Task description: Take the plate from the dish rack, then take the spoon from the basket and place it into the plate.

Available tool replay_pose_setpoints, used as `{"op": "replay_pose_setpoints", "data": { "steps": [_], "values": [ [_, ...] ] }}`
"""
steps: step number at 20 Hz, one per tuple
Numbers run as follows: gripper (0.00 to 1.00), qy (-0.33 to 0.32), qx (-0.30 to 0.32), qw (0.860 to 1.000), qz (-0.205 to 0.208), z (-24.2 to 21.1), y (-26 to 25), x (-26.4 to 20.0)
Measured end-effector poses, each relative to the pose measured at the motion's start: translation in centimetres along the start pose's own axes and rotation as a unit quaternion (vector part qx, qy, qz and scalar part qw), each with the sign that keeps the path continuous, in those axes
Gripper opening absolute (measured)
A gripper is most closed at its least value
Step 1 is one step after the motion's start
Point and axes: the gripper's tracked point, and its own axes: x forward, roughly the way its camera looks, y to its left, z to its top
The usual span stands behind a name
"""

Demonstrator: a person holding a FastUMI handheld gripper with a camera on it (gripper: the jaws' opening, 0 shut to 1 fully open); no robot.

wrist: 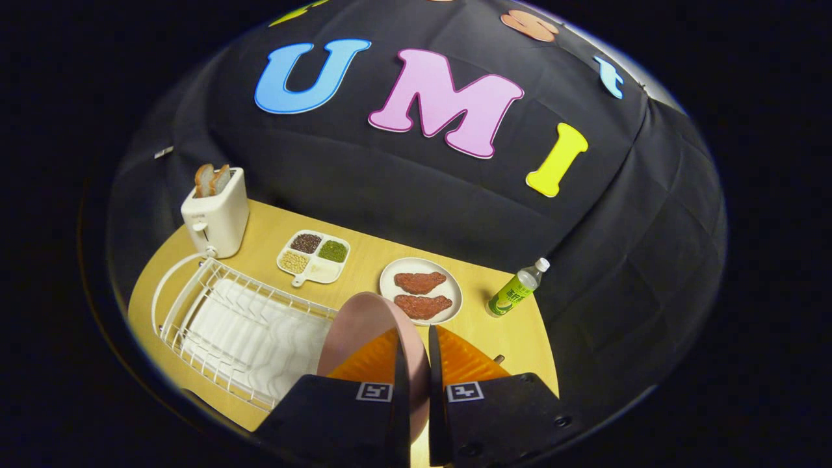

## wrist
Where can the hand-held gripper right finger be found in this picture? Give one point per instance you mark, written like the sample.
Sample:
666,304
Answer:
437,416

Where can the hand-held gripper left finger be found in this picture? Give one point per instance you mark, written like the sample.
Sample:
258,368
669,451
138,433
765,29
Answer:
402,416

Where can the pink plate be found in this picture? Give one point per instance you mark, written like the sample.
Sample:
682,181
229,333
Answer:
364,325

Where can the beige round plate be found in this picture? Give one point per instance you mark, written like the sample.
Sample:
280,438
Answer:
452,292

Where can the brown steak piece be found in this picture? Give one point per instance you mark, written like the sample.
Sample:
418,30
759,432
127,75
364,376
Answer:
422,306
419,283

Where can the green label drink bottle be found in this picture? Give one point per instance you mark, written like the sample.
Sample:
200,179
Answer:
513,296

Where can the white divided snack tray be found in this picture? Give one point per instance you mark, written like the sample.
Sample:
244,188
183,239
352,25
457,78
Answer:
325,272

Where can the green mung beans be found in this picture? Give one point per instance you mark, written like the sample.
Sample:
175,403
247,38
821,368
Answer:
333,251

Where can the yellow soybeans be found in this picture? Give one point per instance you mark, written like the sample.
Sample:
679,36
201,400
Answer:
294,262

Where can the dark brown beans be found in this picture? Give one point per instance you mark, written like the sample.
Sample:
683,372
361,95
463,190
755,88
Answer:
305,244

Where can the black backdrop cloth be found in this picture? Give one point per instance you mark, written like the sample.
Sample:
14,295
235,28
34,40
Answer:
416,195

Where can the white toaster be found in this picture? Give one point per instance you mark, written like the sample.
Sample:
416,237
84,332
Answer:
221,221

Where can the toast bread slice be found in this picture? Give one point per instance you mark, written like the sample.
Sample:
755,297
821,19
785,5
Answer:
203,181
221,179

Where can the small white clip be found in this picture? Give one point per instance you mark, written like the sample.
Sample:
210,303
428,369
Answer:
164,152

